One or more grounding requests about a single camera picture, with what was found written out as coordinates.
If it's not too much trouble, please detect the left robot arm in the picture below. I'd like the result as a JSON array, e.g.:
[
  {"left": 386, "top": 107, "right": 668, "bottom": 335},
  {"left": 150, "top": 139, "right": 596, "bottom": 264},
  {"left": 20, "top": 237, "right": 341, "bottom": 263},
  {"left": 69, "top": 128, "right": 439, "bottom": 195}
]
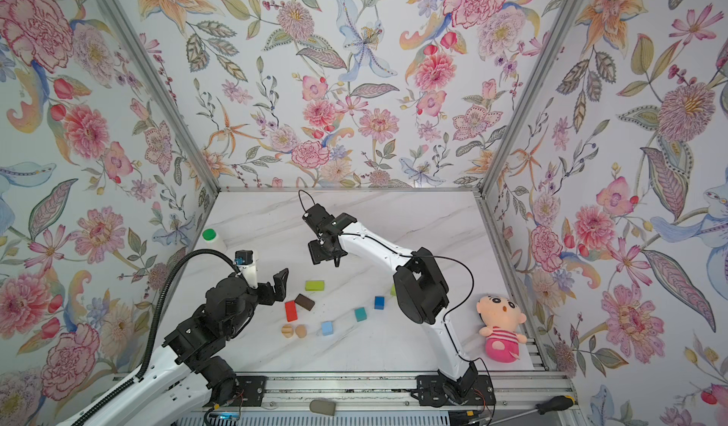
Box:
[{"left": 63, "top": 269, "right": 289, "bottom": 425}]

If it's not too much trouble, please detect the grey oval tag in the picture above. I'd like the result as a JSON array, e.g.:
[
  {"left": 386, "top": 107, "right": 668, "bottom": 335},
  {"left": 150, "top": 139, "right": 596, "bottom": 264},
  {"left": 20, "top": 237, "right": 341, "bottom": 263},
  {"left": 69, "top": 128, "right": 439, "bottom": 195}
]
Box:
[{"left": 309, "top": 399, "right": 337, "bottom": 417}]

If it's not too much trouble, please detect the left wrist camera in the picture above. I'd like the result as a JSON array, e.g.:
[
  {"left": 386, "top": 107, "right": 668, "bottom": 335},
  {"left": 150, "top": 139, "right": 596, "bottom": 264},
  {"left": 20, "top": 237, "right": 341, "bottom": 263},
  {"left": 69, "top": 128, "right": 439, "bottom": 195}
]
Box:
[{"left": 234, "top": 250, "right": 258, "bottom": 289}]

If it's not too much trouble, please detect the natural wood round block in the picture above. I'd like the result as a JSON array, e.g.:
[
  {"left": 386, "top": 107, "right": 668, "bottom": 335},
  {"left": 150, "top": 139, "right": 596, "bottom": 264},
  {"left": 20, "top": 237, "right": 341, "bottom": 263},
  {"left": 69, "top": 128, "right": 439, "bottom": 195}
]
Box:
[
  {"left": 295, "top": 325, "right": 307, "bottom": 339},
  {"left": 281, "top": 325, "right": 294, "bottom": 338}
]

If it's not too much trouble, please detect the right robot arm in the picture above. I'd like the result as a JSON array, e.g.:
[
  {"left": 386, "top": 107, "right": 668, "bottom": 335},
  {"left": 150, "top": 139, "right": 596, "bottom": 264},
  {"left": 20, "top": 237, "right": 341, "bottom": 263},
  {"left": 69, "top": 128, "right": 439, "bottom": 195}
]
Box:
[{"left": 303, "top": 203, "right": 479, "bottom": 405}]

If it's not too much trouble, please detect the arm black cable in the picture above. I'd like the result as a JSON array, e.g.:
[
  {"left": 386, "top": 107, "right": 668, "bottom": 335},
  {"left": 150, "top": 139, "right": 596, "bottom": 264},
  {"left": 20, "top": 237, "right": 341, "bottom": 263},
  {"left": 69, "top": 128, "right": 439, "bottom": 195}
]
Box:
[
  {"left": 84, "top": 248, "right": 243, "bottom": 426},
  {"left": 298, "top": 189, "right": 496, "bottom": 421}
]

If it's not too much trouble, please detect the pink plush doll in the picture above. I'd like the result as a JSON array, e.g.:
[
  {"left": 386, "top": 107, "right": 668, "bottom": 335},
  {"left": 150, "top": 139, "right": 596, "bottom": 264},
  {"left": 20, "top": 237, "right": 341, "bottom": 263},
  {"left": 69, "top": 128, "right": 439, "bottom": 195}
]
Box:
[{"left": 476, "top": 296, "right": 527, "bottom": 363}]

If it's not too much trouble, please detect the white bottle green cap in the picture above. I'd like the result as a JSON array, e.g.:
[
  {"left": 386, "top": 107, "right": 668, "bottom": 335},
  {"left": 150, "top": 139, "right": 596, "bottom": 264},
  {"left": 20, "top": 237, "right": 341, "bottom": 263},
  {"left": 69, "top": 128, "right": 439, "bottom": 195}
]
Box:
[{"left": 202, "top": 228, "right": 228, "bottom": 253}]

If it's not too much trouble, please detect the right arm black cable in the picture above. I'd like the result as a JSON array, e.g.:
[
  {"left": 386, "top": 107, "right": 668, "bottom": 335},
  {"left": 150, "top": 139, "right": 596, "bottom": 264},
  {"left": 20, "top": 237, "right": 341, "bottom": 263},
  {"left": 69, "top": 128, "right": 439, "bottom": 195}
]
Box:
[{"left": 298, "top": 189, "right": 496, "bottom": 421}]

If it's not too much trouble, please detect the light blue cube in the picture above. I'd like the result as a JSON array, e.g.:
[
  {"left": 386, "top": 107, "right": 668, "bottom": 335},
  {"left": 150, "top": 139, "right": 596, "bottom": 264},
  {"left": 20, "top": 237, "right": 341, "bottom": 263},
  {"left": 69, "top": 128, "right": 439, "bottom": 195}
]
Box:
[{"left": 322, "top": 321, "right": 334, "bottom": 336}]

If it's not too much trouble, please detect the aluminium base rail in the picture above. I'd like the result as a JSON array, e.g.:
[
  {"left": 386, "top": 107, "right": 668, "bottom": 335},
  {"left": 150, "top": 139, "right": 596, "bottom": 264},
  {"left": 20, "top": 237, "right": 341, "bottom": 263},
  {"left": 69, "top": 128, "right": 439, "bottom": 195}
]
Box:
[{"left": 237, "top": 371, "right": 576, "bottom": 413}]

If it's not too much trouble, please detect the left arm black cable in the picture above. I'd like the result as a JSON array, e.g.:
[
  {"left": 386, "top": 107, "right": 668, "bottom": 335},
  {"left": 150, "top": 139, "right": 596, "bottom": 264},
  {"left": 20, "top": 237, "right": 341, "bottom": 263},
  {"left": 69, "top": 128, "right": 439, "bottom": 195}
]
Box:
[{"left": 84, "top": 248, "right": 243, "bottom": 426}]

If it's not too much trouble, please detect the teal cube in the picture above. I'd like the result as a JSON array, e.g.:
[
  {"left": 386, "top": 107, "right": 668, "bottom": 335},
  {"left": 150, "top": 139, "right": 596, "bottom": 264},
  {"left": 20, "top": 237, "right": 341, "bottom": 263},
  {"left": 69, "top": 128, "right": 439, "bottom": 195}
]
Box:
[{"left": 355, "top": 308, "right": 367, "bottom": 322}]

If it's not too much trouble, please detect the red rectangular block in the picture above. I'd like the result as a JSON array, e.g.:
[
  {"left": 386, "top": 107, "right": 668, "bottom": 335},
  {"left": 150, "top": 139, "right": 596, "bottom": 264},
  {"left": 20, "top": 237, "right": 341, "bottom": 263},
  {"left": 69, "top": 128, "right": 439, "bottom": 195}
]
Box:
[{"left": 284, "top": 301, "right": 298, "bottom": 323}]

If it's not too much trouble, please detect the brown rectangular block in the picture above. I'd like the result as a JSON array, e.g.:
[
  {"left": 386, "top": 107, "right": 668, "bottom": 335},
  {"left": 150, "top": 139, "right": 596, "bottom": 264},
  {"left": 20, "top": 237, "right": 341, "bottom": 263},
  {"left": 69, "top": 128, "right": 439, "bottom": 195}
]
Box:
[{"left": 295, "top": 294, "right": 316, "bottom": 311}]

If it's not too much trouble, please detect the black handled screwdriver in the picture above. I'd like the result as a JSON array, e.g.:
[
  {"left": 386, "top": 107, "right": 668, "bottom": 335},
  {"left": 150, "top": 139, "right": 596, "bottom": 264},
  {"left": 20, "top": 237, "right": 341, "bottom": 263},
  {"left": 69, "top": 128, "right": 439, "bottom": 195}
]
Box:
[{"left": 488, "top": 396, "right": 576, "bottom": 425}]

